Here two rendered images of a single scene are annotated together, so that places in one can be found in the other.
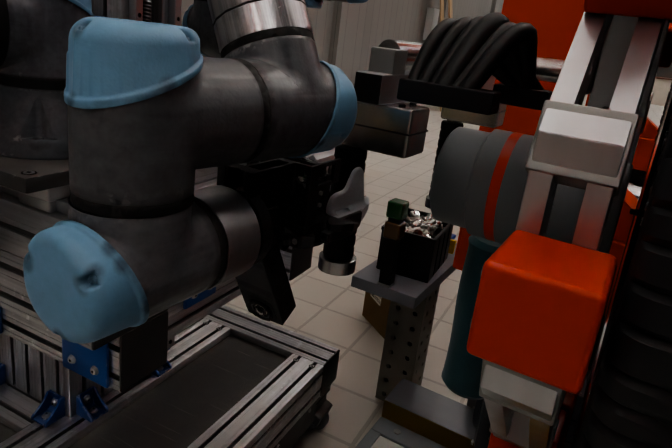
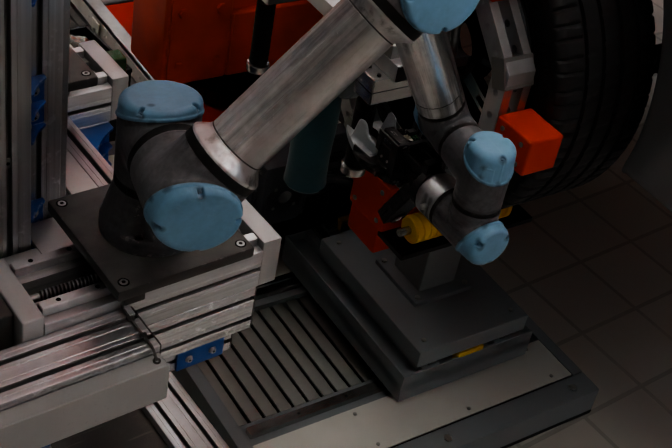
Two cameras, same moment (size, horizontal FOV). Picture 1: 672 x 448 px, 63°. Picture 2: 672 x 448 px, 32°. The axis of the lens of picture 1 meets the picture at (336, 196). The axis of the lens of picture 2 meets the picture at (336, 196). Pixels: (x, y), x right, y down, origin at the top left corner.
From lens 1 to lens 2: 1.79 m
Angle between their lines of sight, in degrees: 62
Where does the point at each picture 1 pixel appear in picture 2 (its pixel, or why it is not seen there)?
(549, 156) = (512, 83)
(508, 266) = (537, 140)
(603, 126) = (526, 63)
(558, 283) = (551, 138)
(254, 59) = (463, 117)
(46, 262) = (492, 241)
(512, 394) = not seen: hidden behind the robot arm
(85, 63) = (507, 170)
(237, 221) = not seen: hidden behind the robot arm
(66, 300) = (498, 248)
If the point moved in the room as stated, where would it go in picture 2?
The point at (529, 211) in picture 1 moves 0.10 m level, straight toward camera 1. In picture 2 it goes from (503, 106) to (547, 136)
